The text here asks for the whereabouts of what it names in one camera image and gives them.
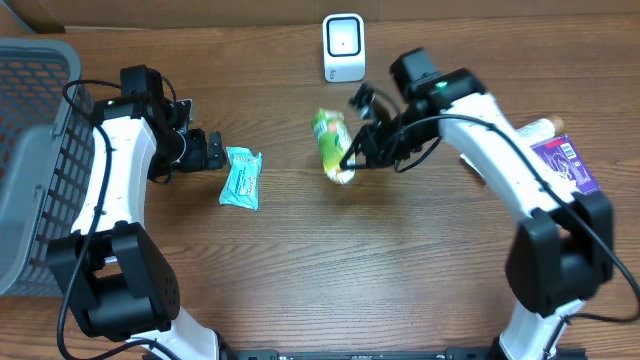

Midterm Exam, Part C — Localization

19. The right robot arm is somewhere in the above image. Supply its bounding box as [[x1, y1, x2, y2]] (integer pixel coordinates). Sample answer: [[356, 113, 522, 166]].
[[347, 48, 614, 359]]

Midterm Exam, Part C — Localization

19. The grey plastic basket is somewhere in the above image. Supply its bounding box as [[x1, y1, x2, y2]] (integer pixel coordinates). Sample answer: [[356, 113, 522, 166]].
[[1, 38, 93, 296]]

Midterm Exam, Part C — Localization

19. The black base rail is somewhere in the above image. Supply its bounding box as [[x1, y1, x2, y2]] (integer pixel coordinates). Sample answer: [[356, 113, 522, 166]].
[[142, 346, 589, 360]]

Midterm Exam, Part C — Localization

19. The white barcode scanner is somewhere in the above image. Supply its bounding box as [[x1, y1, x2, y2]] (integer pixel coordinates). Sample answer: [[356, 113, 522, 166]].
[[322, 13, 366, 83]]

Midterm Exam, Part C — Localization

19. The teal plastic packet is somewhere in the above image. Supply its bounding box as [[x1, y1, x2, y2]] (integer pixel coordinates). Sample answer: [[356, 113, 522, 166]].
[[219, 147, 263, 211]]

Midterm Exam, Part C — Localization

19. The white bamboo print tube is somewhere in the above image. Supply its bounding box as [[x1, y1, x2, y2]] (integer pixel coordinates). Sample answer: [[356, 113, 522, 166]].
[[459, 115, 566, 174]]

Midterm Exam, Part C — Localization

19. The green yellow snack packet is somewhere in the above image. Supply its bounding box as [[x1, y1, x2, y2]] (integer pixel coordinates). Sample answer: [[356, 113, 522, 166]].
[[311, 109, 355, 185]]

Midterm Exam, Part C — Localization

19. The purple Carefree pad pack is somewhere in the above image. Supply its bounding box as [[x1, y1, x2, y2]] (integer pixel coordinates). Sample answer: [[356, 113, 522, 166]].
[[532, 134, 600, 194]]

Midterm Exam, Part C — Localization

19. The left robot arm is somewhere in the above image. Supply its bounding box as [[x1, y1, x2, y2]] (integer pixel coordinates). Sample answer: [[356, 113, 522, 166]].
[[46, 65, 236, 359]]

